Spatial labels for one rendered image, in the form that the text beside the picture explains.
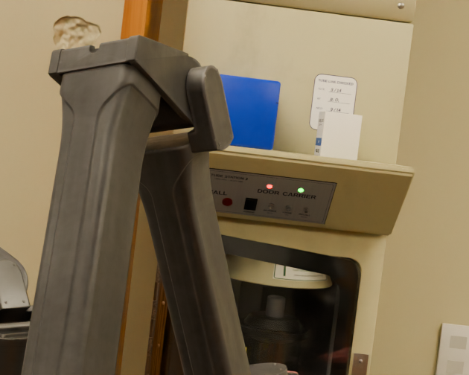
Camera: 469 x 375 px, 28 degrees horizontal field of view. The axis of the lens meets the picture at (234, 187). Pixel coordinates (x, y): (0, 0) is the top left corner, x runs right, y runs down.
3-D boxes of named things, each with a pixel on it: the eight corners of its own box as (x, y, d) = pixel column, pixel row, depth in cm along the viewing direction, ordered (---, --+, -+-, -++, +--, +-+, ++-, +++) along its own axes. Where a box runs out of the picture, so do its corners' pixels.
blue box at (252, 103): (195, 140, 130) (202, 76, 130) (266, 149, 131) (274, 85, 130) (196, 141, 120) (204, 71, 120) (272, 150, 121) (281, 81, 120)
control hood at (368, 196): (162, 208, 131) (170, 138, 131) (388, 234, 133) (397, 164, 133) (160, 215, 120) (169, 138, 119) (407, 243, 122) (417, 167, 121)
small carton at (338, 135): (313, 155, 129) (318, 111, 128) (349, 159, 129) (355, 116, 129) (319, 155, 124) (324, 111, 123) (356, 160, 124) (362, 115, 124)
